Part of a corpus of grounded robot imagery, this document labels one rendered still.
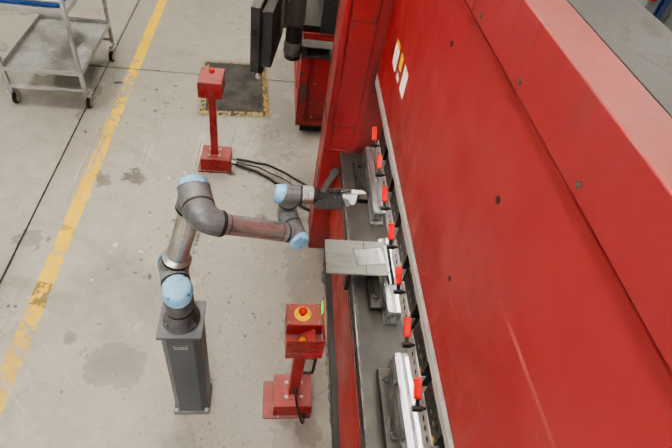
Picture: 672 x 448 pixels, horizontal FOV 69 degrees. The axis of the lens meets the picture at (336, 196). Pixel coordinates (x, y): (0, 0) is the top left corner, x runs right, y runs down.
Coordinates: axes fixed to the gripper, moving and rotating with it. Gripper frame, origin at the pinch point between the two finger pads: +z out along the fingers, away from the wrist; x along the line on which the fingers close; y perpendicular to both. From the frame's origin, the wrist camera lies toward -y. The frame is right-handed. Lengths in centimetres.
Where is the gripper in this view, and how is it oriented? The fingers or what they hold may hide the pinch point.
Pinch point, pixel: (363, 193)
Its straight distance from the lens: 198.4
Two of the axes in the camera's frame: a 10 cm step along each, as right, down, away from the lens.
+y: -0.5, 9.9, -0.9
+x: 1.4, -0.9, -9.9
